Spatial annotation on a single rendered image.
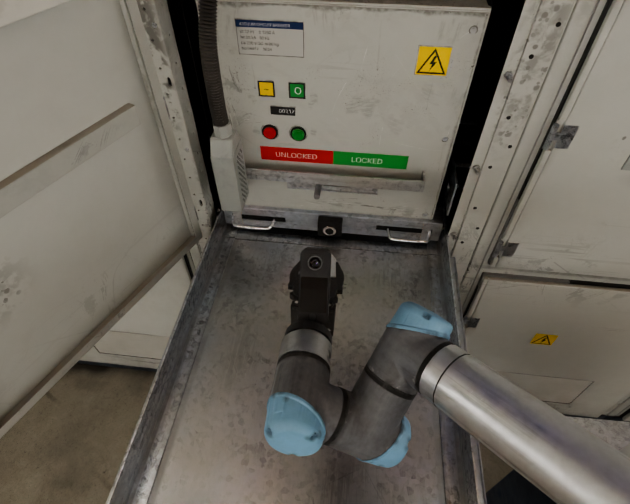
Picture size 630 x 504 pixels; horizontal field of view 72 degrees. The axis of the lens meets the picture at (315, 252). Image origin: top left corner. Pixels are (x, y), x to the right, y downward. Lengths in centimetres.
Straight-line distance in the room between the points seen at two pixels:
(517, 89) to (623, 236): 44
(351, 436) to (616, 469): 28
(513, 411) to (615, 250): 72
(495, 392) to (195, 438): 55
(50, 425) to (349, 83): 165
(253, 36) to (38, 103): 37
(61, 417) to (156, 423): 114
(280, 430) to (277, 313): 46
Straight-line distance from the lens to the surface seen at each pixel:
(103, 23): 86
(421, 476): 85
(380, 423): 59
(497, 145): 92
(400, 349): 57
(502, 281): 119
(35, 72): 80
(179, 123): 95
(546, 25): 83
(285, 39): 86
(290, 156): 98
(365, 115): 91
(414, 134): 93
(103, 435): 191
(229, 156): 87
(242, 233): 114
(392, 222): 107
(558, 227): 107
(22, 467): 200
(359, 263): 106
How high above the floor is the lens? 165
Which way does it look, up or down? 48 degrees down
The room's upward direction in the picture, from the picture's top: straight up
